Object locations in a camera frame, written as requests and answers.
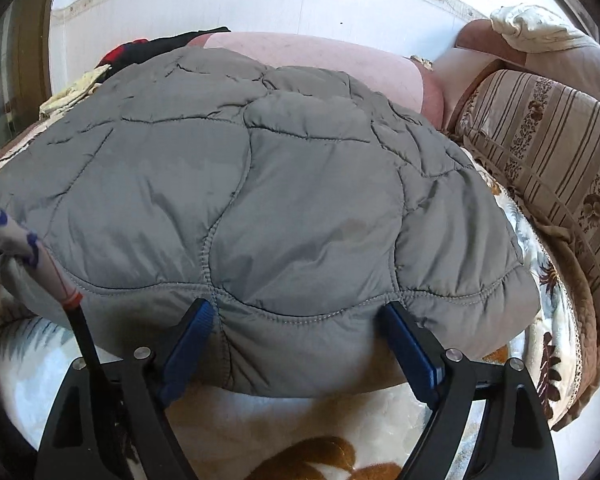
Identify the brown sofa armrest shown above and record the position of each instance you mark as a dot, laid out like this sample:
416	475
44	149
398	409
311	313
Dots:
477	42

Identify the white crumpled cloth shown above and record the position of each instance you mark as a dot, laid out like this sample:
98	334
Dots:
535	25

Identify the black garment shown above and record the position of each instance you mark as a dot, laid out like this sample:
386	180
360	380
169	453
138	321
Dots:
170	42

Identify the grey quilted jacket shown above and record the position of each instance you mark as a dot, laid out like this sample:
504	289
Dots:
280	185

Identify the wooden door with glass panel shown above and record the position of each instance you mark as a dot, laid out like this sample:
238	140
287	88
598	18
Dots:
10	60

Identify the pale yellow printed cloth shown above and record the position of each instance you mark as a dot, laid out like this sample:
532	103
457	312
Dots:
70	95

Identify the red cloth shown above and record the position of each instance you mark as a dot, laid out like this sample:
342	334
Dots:
117	52

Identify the pink upholstered sofa back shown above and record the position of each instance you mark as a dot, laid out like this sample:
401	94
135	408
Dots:
330	50

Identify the striped floral sofa cushion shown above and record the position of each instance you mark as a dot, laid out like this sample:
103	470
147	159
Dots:
545	150

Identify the leaf print fleece blanket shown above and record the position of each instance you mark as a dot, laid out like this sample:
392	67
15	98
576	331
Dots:
260	425

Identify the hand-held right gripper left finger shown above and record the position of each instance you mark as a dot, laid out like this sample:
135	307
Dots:
187	350

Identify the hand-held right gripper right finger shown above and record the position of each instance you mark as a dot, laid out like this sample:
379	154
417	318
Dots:
412	355

